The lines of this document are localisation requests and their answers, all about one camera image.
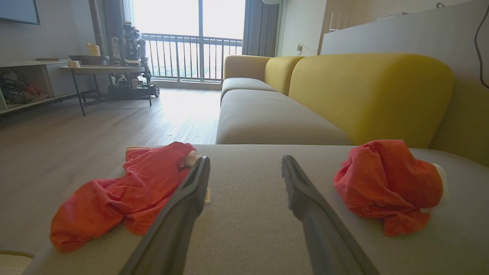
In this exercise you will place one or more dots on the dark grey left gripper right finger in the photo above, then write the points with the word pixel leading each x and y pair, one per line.
pixel 321 229

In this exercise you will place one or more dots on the dark wooden tray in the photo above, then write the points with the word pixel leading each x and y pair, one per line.
pixel 89 59

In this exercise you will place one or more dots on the yellow grey sofa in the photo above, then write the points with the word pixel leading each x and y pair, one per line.
pixel 363 95

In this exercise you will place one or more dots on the red shorts white waistband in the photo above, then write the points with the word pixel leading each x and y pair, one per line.
pixel 382 179

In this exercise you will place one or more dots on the yellow kettle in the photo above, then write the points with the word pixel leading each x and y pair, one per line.
pixel 93 50

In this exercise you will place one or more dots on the oval coffee table black legs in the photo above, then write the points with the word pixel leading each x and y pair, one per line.
pixel 103 69

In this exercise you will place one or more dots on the dark cluttered toy pile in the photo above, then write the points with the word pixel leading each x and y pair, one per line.
pixel 17 89

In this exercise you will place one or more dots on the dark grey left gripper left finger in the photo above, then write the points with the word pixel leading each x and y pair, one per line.
pixel 179 221

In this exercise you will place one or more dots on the grey window curtain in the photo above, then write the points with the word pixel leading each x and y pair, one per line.
pixel 259 26
pixel 114 19

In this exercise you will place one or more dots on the red white basketball jersey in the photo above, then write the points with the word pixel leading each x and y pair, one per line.
pixel 114 198

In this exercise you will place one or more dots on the grey fabric ottoman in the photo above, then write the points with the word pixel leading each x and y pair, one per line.
pixel 248 229

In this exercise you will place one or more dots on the dark metal balcony railing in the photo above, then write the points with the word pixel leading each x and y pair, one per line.
pixel 201 57

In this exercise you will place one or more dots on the parked wheeled robot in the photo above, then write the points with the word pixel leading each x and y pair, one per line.
pixel 131 46

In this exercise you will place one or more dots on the long low TV cabinet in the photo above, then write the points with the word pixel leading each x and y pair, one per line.
pixel 57 80

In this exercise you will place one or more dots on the small white mug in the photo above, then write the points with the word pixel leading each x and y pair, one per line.
pixel 73 64

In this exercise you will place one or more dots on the white wall plug charger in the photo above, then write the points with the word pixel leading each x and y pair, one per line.
pixel 299 48

